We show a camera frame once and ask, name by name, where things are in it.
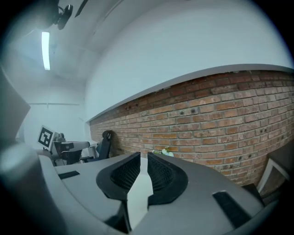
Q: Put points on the long ceiling light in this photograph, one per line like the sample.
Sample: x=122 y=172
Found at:
x=45 y=50

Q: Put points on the small white table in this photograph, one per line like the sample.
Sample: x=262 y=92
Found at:
x=90 y=151

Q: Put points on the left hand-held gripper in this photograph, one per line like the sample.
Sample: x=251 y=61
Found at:
x=46 y=137

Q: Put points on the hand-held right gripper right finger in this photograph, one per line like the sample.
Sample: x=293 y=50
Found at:
x=195 y=195

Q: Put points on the black mounted camera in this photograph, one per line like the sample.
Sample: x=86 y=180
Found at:
x=64 y=15

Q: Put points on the cream folder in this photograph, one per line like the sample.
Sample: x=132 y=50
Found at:
x=139 y=199

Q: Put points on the dark desk with white frame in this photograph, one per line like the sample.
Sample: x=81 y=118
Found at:
x=280 y=160

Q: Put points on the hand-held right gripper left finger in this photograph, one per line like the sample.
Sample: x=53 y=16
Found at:
x=92 y=183

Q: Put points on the black office chair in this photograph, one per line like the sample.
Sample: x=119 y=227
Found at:
x=106 y=144

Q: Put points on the white potted flower plant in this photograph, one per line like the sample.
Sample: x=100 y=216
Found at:
x=164 y=152

